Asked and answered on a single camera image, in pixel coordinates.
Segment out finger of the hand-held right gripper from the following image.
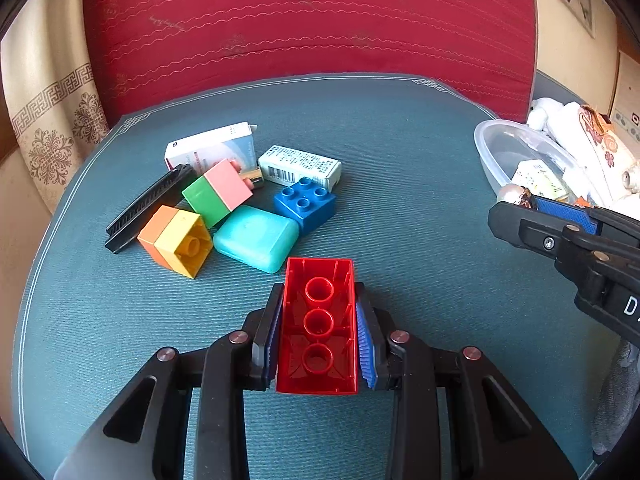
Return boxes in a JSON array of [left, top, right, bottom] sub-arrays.
[[488, 202, 597, 274], [534, 196, 640, 249]]

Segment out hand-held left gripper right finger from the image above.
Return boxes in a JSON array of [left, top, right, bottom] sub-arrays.
[[355, 282, 581, 480]]

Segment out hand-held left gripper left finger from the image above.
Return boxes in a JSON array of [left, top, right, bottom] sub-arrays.
[[52, 282, 286, 480]]

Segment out small metal keychain trinket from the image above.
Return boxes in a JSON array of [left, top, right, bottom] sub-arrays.
[[496, 185, 537, 209]]

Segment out red toy building block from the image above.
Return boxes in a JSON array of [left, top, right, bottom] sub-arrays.
[[276, 256, 360, 395]]

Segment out teal plastic case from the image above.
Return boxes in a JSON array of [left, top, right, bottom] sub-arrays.
[[213, 205, 300, 274]]

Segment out clear plastic container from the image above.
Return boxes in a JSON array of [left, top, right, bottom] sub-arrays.
[[474, 119, 601, 209]]

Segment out blue toy building block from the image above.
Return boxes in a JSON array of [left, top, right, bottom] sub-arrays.
[[273, 176, 337, 235]]

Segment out orange yellow toy block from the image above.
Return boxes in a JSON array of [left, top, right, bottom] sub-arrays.
[[137, 205, 215, 279]]

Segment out pink green toy block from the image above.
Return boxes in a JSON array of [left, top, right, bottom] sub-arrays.
[[181, 158, 254, 228]]

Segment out brown gold lipstick tube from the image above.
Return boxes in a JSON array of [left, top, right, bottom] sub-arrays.
[[227, 159, 264, 190]]

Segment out person's right hand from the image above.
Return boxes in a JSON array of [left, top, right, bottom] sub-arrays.
[[591, 339, 640, 464]]

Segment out yellow green paper box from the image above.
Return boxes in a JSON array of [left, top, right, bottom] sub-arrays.
[[511, 159, 571, 201]]

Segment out floral embroidered cloth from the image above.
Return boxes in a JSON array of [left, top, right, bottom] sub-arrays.
[[550, 102, 640, 211]]

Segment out white cloth pile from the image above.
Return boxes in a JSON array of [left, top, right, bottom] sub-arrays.
[[527, 99, 586, 161]]

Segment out white green medicine box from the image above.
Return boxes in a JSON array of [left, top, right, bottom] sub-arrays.
[[258, 145, 342, 191]]

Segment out black plastic comb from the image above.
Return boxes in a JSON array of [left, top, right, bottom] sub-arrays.
[[105, 164, 197, 254]]

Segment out white pink medicine box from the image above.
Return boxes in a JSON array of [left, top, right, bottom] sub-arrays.
[[165, 121, 258, 173]]

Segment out red stitched cushion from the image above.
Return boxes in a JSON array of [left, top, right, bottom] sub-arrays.
[[82, 0, 538, 126]]

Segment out beige patterned curtain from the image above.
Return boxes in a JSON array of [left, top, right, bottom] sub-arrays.
[[0, 0, 112, 216]]

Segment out white wall panel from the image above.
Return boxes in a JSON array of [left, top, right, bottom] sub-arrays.
[[612, 51, 640, 147]]

